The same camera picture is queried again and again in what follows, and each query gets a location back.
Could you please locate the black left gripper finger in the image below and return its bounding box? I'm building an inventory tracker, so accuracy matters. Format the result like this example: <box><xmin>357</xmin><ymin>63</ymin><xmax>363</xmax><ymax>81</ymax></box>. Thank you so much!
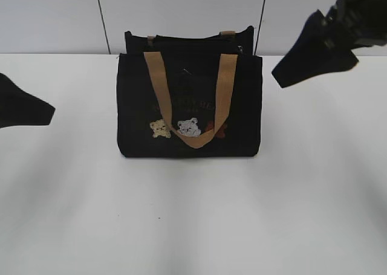
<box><xmin>1</xmin><ymin>73</ymin><xmax>56</xmax><ymax>128</ymax></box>

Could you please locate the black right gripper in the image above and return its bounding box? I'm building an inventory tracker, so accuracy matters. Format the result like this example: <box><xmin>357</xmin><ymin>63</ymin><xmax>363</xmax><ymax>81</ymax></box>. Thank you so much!
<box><xmin>272</xmin><ymin>0</ymin><xmax>386</xmax><ymax>88</ymax></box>

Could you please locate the black canvas tote bag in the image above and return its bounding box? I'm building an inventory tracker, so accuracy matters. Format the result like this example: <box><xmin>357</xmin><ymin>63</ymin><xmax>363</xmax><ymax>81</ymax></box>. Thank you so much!
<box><xmin>116</xmin><ymin>26</ymin><xmax>262</xmax><ymax>158</ymax></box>

